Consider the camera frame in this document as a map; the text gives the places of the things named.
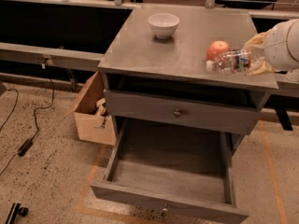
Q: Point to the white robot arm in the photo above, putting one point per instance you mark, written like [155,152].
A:
[293,47]

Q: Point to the black clamp on floor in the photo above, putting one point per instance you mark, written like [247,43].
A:
[16,210]

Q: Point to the closed grey drawer with knob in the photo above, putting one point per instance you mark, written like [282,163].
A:
[203,115]

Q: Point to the cardboard box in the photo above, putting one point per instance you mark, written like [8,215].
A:
[90,126]

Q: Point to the clear plastic water bottle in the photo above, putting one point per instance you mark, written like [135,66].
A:
[236,61]

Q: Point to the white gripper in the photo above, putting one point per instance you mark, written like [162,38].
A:
[277,47]

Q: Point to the red apple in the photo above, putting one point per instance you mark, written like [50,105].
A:
[217,48]

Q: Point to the open grey bottom drawer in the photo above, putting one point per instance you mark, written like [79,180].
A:
[181,170]

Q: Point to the grey wooden cabinet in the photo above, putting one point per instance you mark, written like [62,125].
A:
[175,67]

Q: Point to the white ceramic bowl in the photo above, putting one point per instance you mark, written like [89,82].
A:
[163,25]

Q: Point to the grey metal rail frame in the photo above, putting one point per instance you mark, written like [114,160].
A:
[83,60]

